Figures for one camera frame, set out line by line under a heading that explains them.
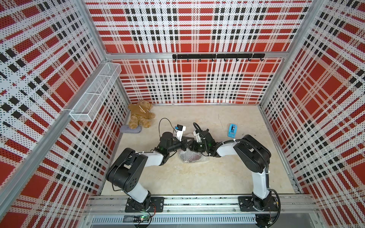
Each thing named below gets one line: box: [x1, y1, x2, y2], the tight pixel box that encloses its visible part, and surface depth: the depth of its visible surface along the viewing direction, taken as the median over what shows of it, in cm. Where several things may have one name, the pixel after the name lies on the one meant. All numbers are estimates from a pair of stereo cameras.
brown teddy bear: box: [128, 100, 156, 130], surface depth 108 cm
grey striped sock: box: [119, 124, 143, 134], surface depth 103 cm
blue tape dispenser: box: [227, 123, 238, 139], surface depth 103 cm
